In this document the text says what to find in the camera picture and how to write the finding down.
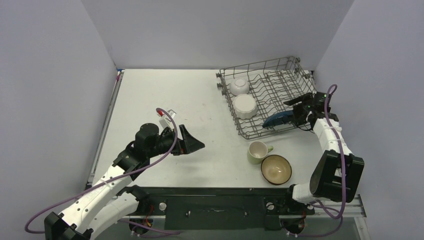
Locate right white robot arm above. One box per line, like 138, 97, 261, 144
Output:
282, 92, 365, 214

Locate black front mounting rail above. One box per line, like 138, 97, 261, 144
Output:
105, 186, 350, 231

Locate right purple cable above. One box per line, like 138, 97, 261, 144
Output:
288, 84, 348, 238

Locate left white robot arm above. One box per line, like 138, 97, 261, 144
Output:
44, 123, 205, 240

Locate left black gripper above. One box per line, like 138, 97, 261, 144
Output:
147, 125, 205, 159

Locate purple cable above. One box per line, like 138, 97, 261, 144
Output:
24, 107, 179, 234
288, 84, 348, 238

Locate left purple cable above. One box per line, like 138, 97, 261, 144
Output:
24, 107, 179, 234

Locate grey wire dish rack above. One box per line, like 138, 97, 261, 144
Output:
216, 56, 319, 140

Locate brown black-rimmed bowl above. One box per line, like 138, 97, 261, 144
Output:
260, 154, 293, 186

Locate white scalloped black-rimmed dish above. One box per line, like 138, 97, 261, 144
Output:
232, 94, 258, 120

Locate green mug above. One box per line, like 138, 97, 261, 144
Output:
247, 141, 274, 165

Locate plain white bowl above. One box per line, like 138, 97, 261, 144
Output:
229, 78, 250, 96

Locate blue leaf-shaped plate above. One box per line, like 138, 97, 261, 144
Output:
262, 110, 294, 129

